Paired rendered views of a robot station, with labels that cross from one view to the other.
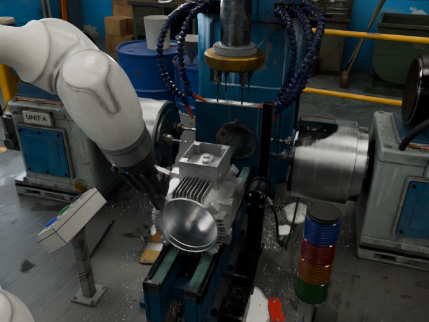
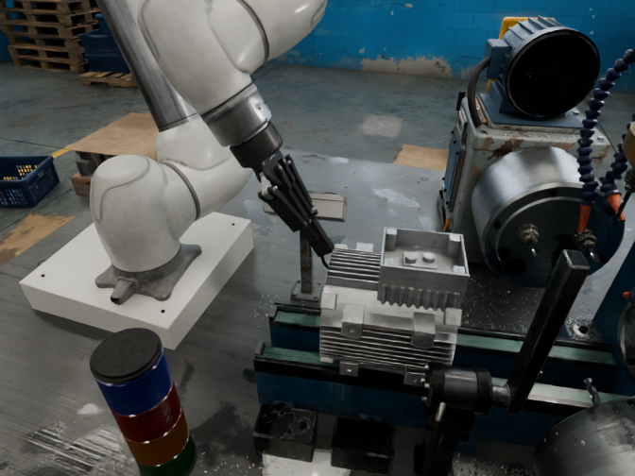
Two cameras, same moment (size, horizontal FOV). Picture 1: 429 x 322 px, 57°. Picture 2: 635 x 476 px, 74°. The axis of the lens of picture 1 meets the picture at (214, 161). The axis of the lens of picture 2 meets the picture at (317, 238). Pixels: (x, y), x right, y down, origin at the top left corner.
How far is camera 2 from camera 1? 83 cm
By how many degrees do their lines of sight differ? 69
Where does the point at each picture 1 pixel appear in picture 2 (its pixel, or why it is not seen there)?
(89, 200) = (324, 201)
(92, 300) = (297, 294)
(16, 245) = (362, 225)
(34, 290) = not seen: hidden behind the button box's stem
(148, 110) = (535, 176)
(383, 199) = not seen: outside the picture
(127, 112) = (167, 61)
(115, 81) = (149, 15)
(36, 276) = not seen: hidden behind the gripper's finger
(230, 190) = (397, 323)
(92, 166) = (461, 209)
